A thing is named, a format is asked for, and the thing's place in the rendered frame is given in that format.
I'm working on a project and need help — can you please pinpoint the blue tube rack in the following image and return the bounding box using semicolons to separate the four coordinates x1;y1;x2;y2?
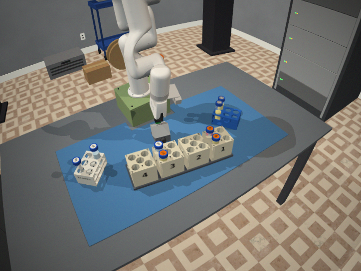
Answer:
211;106;242;130

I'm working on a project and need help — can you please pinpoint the blue bench mat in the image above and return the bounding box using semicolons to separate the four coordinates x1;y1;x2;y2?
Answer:
56;86;288;246

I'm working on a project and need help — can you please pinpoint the tube with blue cap and grey dot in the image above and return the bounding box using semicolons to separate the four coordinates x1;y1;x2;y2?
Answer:
215;100;223;120

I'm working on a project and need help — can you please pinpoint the beige tube rack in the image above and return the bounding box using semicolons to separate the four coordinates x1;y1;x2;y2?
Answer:
74;151;107;186

